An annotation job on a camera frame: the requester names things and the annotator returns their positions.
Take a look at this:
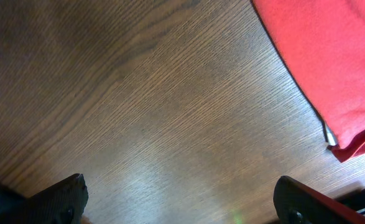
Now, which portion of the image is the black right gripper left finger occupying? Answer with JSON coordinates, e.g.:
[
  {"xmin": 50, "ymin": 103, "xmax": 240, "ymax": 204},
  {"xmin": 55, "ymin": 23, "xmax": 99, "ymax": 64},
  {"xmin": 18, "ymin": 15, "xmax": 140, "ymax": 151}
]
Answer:
[{"xmin": 16, "ymin": 174, "xmax": 88, "ymax": 224}]

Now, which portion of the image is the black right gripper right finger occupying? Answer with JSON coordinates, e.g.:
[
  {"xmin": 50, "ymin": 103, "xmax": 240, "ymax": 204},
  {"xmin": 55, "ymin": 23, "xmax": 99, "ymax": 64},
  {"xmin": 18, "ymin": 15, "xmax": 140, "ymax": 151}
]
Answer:
[{"xmin": 273, "ymin": 175, "xmax": 365, "ymax": 224}]

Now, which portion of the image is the dark green Nike t-shirt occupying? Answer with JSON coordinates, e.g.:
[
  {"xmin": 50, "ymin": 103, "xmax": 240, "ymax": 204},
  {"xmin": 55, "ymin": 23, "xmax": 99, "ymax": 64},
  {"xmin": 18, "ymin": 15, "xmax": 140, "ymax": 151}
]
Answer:
[{"xmin": 0, "ymin": 183, "xmax": 28, "ymax": 224}]

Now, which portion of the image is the white garment under red shirt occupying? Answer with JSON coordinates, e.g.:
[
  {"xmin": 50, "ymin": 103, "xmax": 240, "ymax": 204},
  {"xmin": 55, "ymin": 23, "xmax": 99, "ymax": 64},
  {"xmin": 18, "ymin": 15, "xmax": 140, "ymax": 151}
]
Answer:
[{"xmin": 323, "ymin": 123, "xmax": 338, "ymax": 146}]

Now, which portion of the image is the red t-shirt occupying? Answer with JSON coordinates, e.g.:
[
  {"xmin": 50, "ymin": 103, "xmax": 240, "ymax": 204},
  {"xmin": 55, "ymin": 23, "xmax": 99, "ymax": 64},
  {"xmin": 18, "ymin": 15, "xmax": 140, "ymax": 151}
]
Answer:
[{"xmin": 254, "ymin": 0, "xmax": 365, "ymax": 162}]

